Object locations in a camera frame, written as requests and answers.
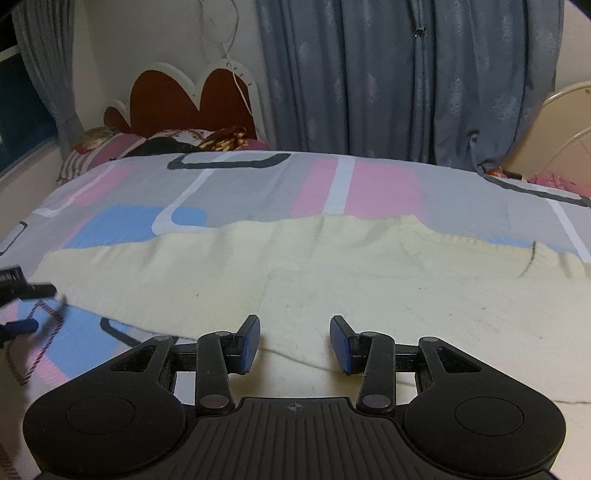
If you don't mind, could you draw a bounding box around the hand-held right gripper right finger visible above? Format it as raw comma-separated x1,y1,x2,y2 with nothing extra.
329,315,483,415

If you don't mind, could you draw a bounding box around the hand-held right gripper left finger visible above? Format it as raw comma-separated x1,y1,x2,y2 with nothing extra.
108,315,262,415

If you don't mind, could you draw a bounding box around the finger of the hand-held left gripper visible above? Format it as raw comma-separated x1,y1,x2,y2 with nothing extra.
0,264,57,304
0,319,40,348

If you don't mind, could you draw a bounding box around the cream knit sweater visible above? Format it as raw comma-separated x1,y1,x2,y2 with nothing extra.
39,213,591,476

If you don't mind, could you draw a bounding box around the pink striped pillow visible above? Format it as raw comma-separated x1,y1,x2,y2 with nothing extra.
56,127,141,186

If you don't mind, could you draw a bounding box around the grey pink blue patterned bedsheet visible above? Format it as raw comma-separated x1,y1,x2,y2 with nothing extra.
0,150,591,464

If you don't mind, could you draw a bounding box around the dark window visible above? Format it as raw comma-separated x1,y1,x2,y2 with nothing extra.
0,45,60,177

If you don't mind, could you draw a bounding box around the narrow blue-grey curtain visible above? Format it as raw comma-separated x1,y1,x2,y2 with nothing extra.
11,0,85,149

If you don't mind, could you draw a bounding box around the red-brown headboard with white rim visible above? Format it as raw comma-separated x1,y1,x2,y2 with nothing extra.
102,60,267,141

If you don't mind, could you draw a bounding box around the pink cloth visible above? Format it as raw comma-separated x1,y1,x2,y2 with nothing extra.
526,172,591,195

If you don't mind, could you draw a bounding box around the beige round folding table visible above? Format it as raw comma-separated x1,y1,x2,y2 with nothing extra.
501,80,591,186

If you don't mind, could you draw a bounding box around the white hanging cable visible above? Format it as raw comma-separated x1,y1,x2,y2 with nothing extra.
200,0,253,117

